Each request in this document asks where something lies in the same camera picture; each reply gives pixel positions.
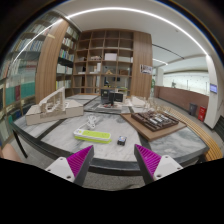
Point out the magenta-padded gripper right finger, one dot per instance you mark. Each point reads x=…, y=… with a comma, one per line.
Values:
x=148, y=160

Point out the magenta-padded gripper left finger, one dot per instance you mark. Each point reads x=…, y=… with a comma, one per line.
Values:
x=79, y=160

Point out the black charger with blue label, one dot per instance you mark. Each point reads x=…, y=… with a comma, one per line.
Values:
x=122, y=140

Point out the white and green power strip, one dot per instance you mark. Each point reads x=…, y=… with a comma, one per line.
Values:
x=92, y=135

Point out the brown architectural model on board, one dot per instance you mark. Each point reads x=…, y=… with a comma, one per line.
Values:
x=153, y=123

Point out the white architectural model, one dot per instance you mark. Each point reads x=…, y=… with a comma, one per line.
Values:
x=53, y=110

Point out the small pale architectural model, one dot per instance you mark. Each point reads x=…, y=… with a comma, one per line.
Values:
x=138, y=101

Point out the curved wooden slatted bench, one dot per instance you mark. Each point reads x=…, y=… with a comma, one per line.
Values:
x=208, y=146

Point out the dark grey bin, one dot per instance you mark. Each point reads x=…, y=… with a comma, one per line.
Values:
x=193, y=109

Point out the black box architectural model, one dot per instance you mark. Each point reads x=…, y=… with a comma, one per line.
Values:
x=110, y=98

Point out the person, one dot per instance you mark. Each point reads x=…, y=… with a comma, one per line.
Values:
x=9, y=154

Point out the red bin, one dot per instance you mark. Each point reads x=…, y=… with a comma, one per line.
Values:
x=202, y=114

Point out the wide library bookshelf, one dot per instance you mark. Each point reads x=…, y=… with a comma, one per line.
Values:
x=20, y=90

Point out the narrow dark bookshelf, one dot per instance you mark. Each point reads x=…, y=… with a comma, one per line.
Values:
x=66, y=63

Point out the wooden cubby shelf unit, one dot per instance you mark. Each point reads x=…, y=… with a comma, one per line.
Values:
x=106, y=56

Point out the curved ceiling light strip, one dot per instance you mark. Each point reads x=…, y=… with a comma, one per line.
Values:
x=133, y=9

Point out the wall poster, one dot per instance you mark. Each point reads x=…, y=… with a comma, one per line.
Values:
x=146, y=69

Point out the wall-mounted screen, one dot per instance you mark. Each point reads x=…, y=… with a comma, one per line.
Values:
x=213, y=88

